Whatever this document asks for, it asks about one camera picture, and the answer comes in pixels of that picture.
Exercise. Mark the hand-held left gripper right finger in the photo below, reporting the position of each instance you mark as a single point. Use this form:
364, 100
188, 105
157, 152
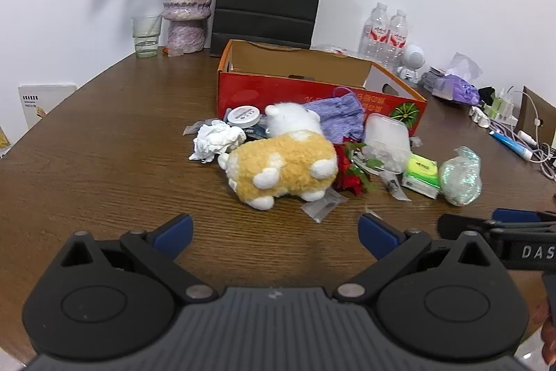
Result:
375, 238

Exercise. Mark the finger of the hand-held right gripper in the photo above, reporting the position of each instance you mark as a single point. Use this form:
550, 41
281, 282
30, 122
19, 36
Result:
517, 215
460, 225

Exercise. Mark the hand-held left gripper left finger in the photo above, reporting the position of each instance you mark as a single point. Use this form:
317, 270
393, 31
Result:
176, 232

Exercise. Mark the glittery plastic bag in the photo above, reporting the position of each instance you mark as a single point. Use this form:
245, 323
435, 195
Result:
461, 177

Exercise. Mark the green tissue pack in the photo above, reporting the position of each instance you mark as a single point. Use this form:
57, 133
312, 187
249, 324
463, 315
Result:
421, 175

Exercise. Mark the red artificial rose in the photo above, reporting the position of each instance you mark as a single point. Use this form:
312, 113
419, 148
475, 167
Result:
345, 175

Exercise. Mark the clear plastic container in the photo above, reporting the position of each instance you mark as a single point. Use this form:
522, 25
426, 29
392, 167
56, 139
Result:
386, 140

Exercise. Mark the white tissue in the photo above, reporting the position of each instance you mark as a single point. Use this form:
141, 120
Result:
215, 140

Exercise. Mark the yellow and white plush toy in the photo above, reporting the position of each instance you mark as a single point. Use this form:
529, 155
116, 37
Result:
278, 158

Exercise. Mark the purple cloth pouch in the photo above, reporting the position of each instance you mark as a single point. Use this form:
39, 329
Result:
339, 116

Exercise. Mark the red cardboard box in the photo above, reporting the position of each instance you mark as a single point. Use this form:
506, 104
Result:
260, 93

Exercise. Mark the person's right hand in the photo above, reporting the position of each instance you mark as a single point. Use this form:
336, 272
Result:
548, 332

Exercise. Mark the blue tube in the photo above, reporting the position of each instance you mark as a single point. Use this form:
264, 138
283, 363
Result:
510, 144

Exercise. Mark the brown cardboard board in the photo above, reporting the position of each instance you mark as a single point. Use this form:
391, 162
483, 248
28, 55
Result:
541, 112

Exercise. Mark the small white adapters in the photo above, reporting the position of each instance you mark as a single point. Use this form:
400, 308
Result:
478, 116

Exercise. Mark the black small object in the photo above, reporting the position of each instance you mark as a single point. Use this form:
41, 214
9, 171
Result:
486, 93

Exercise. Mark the purple plastic bag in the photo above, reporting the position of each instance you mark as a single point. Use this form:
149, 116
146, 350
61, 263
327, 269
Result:
456, 90

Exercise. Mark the round white tin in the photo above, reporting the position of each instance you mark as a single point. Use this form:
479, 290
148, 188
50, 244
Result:
243, 114

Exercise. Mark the grey folded pack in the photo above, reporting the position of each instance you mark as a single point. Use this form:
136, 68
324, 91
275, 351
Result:
432, 79

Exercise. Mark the clear plastic wrapping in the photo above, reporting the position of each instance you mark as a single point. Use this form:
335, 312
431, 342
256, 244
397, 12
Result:
464, 66

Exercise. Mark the white robot toy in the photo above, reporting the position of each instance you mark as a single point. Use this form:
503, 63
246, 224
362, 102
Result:
412, 60

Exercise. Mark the white booklet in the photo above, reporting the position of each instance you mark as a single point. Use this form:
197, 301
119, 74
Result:
41, 101

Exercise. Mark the clear plastic packaging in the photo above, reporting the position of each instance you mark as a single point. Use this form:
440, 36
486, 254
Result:
336, 49

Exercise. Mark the clear water bottle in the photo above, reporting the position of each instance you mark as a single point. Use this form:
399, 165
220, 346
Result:
397, 38
374, 34

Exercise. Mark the clear drinking glass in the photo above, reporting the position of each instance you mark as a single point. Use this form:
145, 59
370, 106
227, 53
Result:
147, 34

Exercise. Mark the purple textured vase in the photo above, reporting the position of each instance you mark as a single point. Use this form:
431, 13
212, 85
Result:
186, 6

